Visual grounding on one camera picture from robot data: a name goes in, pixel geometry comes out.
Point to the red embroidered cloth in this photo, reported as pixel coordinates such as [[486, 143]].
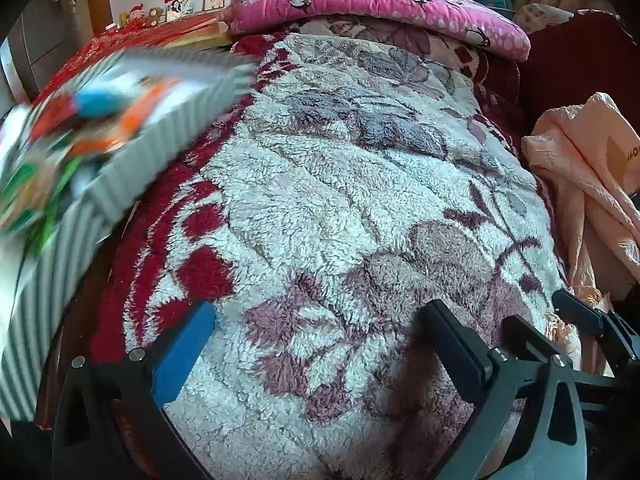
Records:
[[109, 42]]

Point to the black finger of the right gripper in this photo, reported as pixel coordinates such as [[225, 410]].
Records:
[[617, 339]]

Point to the pink penguin quilt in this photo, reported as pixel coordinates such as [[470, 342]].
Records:
[[464, 20]]

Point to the peach plastic bag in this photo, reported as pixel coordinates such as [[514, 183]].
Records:
[[589, 153]]

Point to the floral fleece blanket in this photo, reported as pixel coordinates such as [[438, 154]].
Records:
[[360, 178]]

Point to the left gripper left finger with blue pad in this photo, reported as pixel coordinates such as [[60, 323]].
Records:
[[111, 421]]

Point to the striped green white cardboard box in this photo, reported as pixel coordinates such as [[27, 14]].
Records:
[[35, 290]]

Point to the red santa plush toy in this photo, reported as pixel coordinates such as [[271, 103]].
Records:
[[136, 18]]

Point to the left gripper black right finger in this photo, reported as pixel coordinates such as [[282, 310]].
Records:
[[550, 439]]

